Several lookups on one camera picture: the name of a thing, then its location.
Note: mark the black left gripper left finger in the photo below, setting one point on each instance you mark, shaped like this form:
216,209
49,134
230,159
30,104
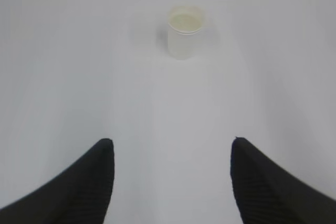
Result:
80,194

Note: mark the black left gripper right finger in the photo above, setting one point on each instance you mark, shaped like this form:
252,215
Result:
266,193

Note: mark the white paper cup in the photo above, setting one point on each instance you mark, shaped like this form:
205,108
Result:
184,25

